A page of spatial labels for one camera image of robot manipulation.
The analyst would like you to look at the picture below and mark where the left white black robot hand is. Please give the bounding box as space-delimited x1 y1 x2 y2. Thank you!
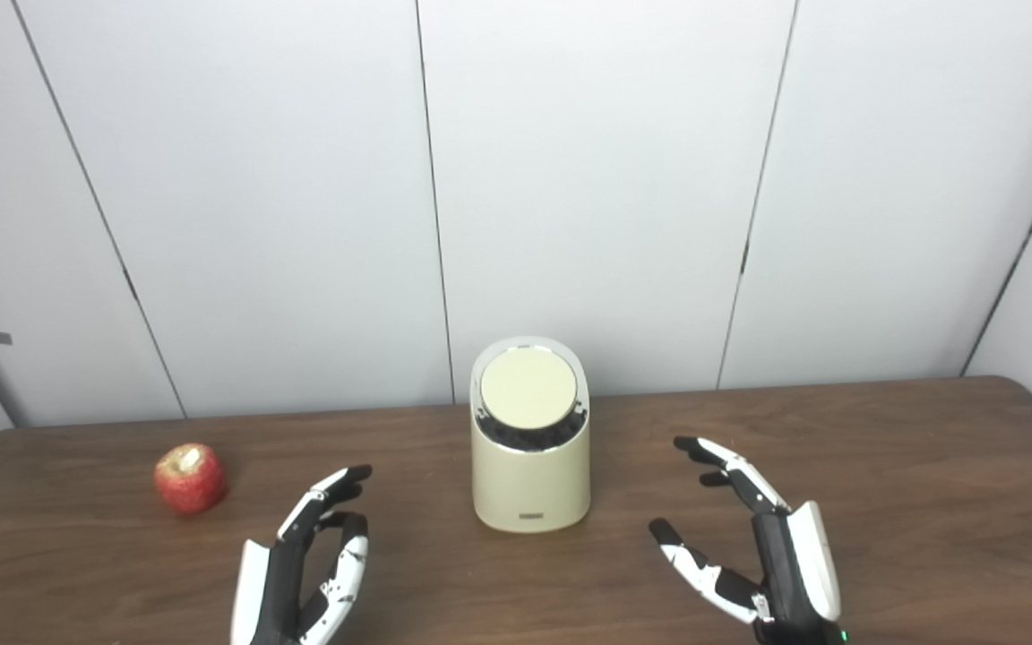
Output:
229 464 374 645

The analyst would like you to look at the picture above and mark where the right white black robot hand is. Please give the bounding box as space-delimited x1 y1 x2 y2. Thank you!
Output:
648 435 850 645

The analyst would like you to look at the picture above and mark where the red apple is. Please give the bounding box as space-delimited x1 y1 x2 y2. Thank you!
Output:
154 443 228 516

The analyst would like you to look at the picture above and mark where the cream-colored bin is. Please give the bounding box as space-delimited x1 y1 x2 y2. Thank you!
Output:
469 336 592 535

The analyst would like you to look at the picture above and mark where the cream round bin lid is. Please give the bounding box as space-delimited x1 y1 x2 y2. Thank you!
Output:
479 347 579 431

